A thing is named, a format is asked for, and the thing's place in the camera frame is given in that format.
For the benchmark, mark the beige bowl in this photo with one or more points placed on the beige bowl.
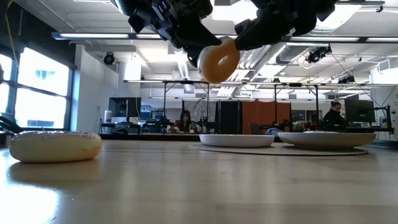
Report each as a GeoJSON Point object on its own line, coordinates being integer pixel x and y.
{"type": "Point", "coordinates": [326, 140]}

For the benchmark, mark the black room partition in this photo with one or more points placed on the black room partition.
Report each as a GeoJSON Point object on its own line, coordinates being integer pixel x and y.
{"type": "Point", "coordinates": [228, 117]}

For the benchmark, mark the small potted plant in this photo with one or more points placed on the small potted plant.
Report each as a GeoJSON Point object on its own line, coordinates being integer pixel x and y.
{"type": "Point", "coordinates": [192, 127]}
{"type": "Point", "coordinates": [299, 127]}

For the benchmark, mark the black computer monitor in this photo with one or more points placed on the black computer monitor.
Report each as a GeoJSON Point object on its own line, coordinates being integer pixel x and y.
{"type": "Point", "coordinates": [124, 107]}
{"type": "Point", "coordinates": [359, 110]}

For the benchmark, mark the large window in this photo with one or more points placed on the large window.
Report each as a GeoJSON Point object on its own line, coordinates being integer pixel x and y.
{"type": "Point", "coordinates": [40, 93]}

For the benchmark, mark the silver ventilation duct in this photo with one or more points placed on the silver ventilation duct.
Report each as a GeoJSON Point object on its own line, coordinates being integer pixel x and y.
{"type": "Point", "coordinates": [289, 53]}

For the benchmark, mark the large pink frosted donut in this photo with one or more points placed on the large pink frosted donut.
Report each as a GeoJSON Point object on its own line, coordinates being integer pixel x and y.
{"type": "Point", "coordinates": [56, 149]}

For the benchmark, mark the orange room partition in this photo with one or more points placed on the orange room partition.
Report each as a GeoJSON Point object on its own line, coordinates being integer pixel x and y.
{"type": "Point", "coordinates": [264, 115]}

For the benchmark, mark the white round plate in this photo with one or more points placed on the white round plate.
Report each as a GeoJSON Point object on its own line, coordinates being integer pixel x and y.
{"type": "Point", "coordinates": [236, 140]}

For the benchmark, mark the large pale green frosted donut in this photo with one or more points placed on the large pale green frosted donut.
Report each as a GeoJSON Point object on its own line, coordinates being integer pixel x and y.
{"type": "Point", "coordinates": [214, 76]}

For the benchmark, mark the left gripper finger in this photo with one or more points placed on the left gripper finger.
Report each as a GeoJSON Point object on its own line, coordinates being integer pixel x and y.
{"type": "Point", "coordinates": [193, 56]}
{"type": "Point", "coordinates": [199, 34]}

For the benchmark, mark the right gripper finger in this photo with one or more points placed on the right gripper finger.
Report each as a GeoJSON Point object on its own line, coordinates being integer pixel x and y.
{"type": "Point", "coordinates": [261, 37]}
{"type": "Point", "coordinates": [243, 27]}

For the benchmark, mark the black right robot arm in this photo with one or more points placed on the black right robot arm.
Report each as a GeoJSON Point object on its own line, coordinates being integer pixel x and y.
{"type": "Point", "coordinates": [326, 7]}

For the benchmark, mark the round tan placemat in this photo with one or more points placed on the round tan placemat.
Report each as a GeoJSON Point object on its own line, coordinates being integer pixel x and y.
{"type": "Point", "coordinates": [280, 151]}

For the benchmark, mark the long ceiling light fixture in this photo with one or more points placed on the long ceiling light fixture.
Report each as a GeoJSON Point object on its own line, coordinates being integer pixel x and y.
{"type": "Point", "coordinates": [93, 35]}

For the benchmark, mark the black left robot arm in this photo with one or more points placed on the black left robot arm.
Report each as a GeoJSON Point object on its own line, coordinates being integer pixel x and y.
{"type": "Point", "coordinates": [124, 6]}

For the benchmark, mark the black ceiling spotlight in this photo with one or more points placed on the black ceiling spotlight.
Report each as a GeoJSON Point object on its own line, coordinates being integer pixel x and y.
{"type": "Point", "coordinates": [317, 55]}

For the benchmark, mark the blue and white round object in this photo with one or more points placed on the blue and white round object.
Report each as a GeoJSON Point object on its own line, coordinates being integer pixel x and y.
{"type": "Point", "coordinates": [273, 131]}

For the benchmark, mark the black ceiling camera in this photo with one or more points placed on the black ceiling camera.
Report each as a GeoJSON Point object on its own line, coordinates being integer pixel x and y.
{"type": "Point", "coordinates": [109, 58]}

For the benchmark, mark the person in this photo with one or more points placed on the person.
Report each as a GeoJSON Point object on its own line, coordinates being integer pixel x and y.
{"type": "Point", "coordinates": [334, 120]}
{"type": "Point", "coordinates": [184, 122]}

